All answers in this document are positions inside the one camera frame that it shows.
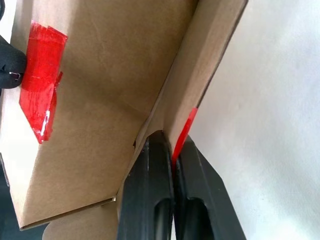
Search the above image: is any brown cardboard box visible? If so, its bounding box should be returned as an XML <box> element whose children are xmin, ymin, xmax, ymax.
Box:
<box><xmin>0</xmin><ymin>0</ymin><xmax>250</xmax><ymax>240</ymax></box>

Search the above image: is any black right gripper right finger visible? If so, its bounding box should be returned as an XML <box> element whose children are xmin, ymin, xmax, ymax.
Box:
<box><xmin>171</xmin><ymin>134</ymin><xmax>248</xmax><ymax>240</ymax></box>

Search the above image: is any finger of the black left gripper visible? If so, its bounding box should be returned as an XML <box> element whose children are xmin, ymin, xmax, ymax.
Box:
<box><xmin>0</xmin><ymin>71</ymin><xmax>21</xmax><ymax>90</ymax></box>
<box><xmin>0</xmin><ymin>34</ymin><xmax>28</xmax><ymax>74</ymax></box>

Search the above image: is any red adhesive tape piece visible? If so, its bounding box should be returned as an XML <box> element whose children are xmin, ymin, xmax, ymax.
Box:
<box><xmin>18</xmin><ymin>20</ymin><xmax>69</xmax><ymax>145</ymax></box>
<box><xmin>171</xmin><ymin>106</ymin><xmax>199</xmax><ymax>162</ymax></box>

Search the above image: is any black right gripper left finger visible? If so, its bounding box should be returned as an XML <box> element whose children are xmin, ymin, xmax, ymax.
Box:
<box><xmin>116</xmin><ymin>129</ymin><xmax>175</xmax><ymax>240</ymax></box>

